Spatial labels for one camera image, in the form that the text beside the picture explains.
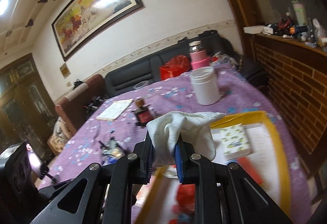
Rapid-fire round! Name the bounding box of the red plastic bag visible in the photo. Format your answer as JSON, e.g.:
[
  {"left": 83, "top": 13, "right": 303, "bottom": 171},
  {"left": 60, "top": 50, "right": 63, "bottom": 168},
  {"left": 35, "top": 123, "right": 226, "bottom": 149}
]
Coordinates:
[{"left": 172, "top": 184, "right": 196, "bottom": 216}]

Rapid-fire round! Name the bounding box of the lemon print tissue pack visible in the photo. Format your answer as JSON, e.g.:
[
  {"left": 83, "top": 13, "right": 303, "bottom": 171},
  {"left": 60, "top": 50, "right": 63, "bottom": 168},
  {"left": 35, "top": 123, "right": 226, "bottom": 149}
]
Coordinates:
[{"left": 219, "top": 124, "right": 252, "bottom": 160}]

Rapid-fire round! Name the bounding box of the white cloth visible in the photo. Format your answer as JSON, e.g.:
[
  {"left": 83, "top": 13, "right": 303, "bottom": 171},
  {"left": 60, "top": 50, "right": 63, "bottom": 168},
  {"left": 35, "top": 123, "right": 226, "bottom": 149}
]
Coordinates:
[{"left": 146, "top": 111, "right": 225, "bottom": 168}]

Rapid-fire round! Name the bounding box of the blue red cloth pack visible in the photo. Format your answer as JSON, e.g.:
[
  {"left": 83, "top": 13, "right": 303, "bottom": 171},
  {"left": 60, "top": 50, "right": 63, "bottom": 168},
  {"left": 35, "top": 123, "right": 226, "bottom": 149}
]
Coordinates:
[{"left": 236, "top": 156, "right": 263, "bottom": 185}]

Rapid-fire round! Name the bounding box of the phone on round stand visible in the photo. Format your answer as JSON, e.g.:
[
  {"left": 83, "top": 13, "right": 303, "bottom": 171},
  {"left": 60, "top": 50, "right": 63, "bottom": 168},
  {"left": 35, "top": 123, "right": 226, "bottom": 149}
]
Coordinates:
[{"left": 26, "top": 141, "right": 58, "bottom": 183}]

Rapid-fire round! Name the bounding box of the black electric motor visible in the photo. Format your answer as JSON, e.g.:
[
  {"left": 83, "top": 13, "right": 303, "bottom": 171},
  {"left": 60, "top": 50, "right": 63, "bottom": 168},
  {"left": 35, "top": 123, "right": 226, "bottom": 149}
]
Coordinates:
[{"left": 98, "top": 131, "right": 127, "bottom": 166}]

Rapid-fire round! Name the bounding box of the yellow cardboard box lid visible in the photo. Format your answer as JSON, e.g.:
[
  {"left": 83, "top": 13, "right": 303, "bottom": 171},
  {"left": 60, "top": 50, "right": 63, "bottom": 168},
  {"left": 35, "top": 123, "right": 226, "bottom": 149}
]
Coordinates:
[{"left": 133, "top": 110, "right": 292, "bottom": 224}]

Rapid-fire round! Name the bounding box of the blanket on chair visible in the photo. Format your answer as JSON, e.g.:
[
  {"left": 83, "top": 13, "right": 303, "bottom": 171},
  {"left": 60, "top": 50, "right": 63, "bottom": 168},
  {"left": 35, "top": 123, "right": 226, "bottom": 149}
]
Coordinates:
[{"left": 47, "top": 117, "right": 72, "bottom": 156}]

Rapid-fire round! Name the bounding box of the wooden glass cabinet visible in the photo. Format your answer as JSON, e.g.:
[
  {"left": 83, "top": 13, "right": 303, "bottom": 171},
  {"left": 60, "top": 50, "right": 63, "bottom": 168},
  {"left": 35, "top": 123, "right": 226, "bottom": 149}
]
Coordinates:
[{"left": 1, "top": 54, "right": 58, "bottom": 160}]

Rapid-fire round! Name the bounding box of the paper notebook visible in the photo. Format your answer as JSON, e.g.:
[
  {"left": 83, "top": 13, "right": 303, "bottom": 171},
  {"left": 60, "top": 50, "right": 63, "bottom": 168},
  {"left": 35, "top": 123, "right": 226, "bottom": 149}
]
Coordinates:
[{"left": 96, "top": 99, "right": 133, "bottom": 122}]

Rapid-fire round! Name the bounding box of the purple floral tablecloth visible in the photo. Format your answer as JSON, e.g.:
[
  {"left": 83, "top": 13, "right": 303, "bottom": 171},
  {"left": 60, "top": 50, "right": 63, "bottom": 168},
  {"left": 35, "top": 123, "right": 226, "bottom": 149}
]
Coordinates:
[{"left": 50, "top": 65, "right": 311, "bottom": 223}]

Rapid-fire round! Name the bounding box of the dark bottle with cork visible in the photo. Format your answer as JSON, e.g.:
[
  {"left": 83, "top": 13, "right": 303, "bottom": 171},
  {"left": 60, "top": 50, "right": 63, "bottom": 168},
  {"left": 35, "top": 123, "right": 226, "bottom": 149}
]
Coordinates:
[{"left": 132, "top": 98, "right": 155, "bottom": 127}]

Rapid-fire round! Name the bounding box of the brown armchair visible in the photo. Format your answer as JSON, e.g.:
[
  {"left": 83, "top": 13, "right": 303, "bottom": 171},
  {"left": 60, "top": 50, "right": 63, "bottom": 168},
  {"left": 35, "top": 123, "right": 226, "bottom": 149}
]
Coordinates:
[{"left": 55, "top": 74, "right": 106, "bottom": 136}]

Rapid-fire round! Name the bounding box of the white plastic jar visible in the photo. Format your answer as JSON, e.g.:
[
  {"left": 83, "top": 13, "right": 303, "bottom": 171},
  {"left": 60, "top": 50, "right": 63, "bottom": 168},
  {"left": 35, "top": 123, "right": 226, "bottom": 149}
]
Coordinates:
[{"left": 189, "top": 67, "right": 221, "bottom": 105}]

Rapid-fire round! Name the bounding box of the clear plastic cup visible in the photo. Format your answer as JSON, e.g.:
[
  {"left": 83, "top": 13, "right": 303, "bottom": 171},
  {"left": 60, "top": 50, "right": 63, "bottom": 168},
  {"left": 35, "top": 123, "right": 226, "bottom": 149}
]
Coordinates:
[{"left": 134, "top": 81, "right": 149, "bottom": 90}]

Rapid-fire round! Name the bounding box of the black leather sofa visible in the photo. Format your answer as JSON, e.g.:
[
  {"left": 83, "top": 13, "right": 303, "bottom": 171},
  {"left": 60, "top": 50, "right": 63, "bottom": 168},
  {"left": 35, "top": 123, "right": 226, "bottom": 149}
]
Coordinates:
[{"left": 104, "top": 30, "right": 268, "bottom": 98}]

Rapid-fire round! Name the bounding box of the red bag on sofa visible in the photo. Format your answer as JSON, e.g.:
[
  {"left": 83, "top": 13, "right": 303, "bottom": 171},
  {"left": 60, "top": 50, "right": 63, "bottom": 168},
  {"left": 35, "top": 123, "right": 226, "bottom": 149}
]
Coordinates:
[{"left": 159, "top": 55, "right": 191, "bottom": 81}]

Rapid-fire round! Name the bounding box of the pink sleeved thermos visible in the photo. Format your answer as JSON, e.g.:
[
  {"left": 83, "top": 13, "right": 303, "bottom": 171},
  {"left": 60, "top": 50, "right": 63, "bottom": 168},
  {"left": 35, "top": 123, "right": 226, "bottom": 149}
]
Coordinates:
[{"left": 189, "top": 41, "right": 211, "bottom": 70}]

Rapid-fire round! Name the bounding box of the wooden brick pattern counter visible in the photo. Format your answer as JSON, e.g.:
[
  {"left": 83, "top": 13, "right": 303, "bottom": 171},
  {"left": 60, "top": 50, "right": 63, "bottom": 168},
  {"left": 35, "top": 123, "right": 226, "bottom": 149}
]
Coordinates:
[{"left": 242, "top": 34, "right": 326, "bottom": 176}]

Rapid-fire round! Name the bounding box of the framed horse painting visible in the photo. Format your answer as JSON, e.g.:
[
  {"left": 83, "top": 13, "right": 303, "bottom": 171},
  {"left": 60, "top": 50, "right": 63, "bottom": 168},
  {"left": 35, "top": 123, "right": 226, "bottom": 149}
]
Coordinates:
[{"left": 52, "top": 0, "right": 143, "bottom": 61}]

